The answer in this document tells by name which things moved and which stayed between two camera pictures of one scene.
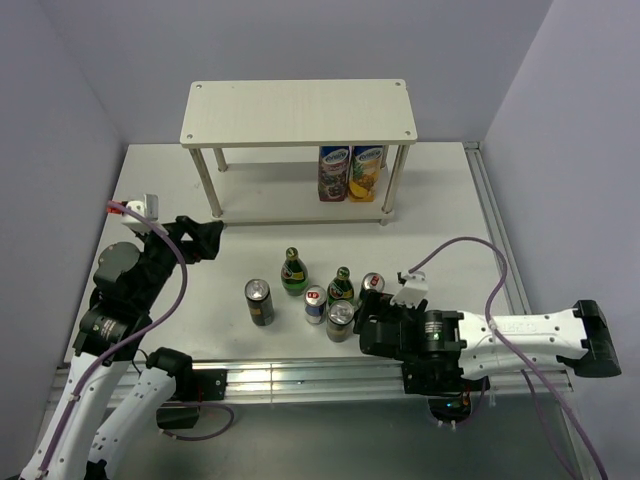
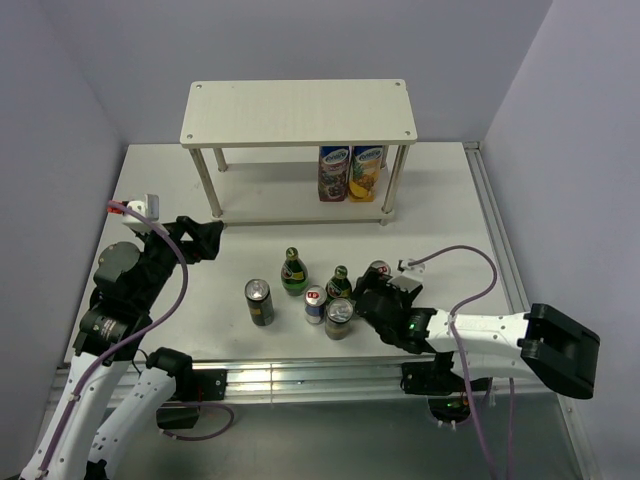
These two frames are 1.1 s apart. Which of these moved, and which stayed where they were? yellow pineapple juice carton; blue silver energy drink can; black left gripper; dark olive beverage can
Moved: blue silver energy drink can
Stayed: dark olive beverage can; black left gripper; yellow pineapple juice carton
